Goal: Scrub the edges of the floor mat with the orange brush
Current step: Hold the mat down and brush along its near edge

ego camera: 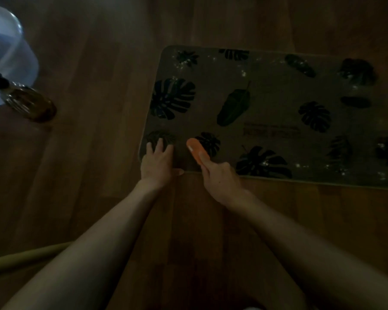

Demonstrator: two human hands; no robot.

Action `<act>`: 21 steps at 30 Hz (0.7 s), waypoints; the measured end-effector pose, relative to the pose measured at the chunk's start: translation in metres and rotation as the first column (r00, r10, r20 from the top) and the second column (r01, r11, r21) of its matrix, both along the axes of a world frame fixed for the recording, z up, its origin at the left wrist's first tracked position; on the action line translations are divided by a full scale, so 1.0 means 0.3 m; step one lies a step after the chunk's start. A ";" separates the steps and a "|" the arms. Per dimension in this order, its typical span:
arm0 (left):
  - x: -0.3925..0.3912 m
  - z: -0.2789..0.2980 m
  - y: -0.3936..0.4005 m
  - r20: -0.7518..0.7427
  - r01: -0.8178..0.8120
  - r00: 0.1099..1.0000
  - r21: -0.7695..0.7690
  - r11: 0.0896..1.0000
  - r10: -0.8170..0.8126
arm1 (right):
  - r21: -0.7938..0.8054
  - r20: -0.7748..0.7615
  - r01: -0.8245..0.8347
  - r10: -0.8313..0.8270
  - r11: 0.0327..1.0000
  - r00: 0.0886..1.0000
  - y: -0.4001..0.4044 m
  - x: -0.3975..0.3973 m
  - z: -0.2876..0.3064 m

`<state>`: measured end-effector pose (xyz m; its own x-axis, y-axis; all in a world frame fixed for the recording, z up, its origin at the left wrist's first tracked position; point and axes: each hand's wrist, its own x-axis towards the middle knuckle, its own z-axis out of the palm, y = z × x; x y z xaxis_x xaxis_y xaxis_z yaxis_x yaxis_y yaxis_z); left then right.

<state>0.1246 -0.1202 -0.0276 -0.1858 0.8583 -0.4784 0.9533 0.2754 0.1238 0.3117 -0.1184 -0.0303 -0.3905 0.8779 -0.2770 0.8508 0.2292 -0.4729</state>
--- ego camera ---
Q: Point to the person's left hand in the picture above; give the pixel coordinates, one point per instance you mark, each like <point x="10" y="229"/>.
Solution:
<point x="157" y="167"/>

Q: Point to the person's right hand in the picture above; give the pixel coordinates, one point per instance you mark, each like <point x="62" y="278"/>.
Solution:
<point x="223" y="183"/>

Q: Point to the person's left middle finger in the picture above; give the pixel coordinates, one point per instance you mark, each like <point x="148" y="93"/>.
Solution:
<point x="159" y="145"/>

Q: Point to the person's left thumb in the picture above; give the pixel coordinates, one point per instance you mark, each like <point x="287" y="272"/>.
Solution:
<point x="178" y="172"/>

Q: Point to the orange scrub brush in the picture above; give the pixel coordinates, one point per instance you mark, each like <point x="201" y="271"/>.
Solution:
<point x="194" y="150"/>

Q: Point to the grey leaf print floor mat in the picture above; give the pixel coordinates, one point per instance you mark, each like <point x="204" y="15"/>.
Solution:
<point x="278" y="116"/>

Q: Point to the person's right forearm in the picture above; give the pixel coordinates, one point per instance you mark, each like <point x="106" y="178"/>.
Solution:
<point x="317" y="255"/>

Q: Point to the person's left forearm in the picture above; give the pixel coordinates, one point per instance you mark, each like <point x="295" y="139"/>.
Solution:
<point x="84" y="251"/>

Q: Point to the yellow-green pole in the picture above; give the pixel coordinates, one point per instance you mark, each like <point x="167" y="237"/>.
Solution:
<point x="22" y="256"/>

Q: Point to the translucent plastic bucket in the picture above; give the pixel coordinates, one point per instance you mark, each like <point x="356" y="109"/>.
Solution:
<point x="7" y="54"/>

